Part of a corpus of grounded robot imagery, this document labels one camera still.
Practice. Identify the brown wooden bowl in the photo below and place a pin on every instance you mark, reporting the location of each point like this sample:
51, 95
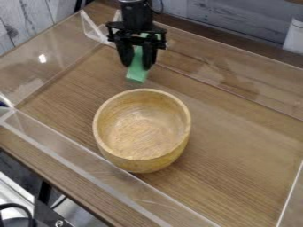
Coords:
142, 128

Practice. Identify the white cylindrical container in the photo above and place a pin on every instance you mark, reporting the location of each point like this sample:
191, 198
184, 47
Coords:
294, 40

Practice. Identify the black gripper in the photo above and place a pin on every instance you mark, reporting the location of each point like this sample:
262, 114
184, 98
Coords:
135, 30

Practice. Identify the black table leg bracket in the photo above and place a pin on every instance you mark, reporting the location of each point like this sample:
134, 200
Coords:
44, 214

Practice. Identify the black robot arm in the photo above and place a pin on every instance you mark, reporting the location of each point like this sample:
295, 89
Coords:
136, 31

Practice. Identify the clear acrylic tray wall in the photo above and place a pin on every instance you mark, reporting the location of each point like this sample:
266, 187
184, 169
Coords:
239, 176

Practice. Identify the green rectangular block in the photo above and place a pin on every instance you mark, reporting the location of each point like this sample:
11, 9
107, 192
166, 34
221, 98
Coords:
136, 73

